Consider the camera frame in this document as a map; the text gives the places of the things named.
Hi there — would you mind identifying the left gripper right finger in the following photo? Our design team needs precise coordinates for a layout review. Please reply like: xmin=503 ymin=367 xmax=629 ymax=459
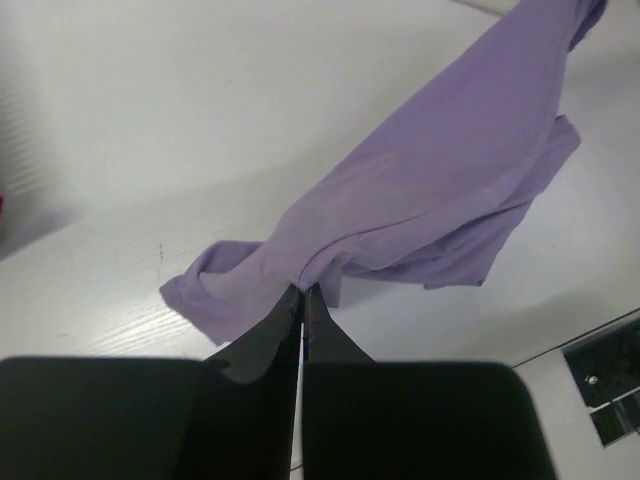
xmin=302 ymin=285 xmax=556 ymax=480

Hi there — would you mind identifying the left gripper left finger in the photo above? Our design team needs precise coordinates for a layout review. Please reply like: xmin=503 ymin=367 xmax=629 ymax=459
xmin=1 ymin=288 xmax=303 ymax=479

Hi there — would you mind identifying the purple t shirt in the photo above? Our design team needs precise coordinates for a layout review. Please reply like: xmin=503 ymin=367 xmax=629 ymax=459
xmin=160 ymin=0 xmax=607 ymax=344

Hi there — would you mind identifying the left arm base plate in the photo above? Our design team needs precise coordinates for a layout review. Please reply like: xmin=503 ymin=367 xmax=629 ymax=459
xmin=562 ymin=311 xmax=639 ymax=447

